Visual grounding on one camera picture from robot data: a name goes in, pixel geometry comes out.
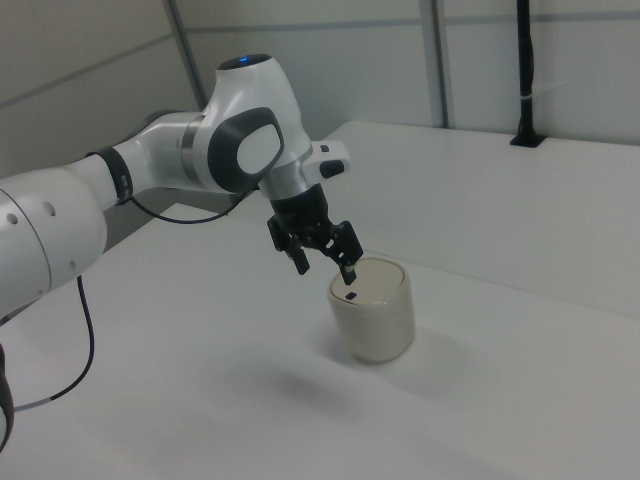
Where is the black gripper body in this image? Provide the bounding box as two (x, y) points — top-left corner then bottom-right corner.
(269, 183), (334, 242)

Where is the small white trash can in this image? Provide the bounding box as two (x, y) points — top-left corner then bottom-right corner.
(327, 255), (417, 365)

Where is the black pole with clamp base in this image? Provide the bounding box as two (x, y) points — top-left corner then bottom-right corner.
(509, 0), (547, 149)

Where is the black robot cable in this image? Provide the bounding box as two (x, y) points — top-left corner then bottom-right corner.
(12, 183), (261, 412)

